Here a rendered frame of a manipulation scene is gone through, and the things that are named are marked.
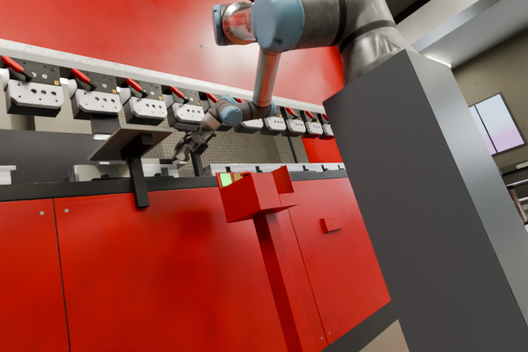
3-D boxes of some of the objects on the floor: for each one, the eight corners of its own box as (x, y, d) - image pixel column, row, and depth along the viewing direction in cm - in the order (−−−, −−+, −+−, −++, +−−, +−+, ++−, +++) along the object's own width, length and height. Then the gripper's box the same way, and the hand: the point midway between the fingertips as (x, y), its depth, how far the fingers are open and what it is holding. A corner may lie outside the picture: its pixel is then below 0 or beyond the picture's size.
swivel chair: (566, 219, 376) (524, 134, 402) (563, 228, 329) (515, 131, 356) (501, 233, 416) (466, 155, 442) (489, 243, 369) (451, 155, 396)
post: (240, 353, 217) (175, 72, 269) (235, 353, 220) (171, 76, 272) (246, 350, 220) (181, 74, 273) (241, 350, 223) (177, 77, 276)
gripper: (211, 130, 140) (175, 170, 140) (219, 136, 148) (186, 173, 149) (197, 117, 142) (163, 155, 143) (206, 123, 151) (174, 159, 151)
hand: (172, 158), depth 147 cm, fingers closed, pressing on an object
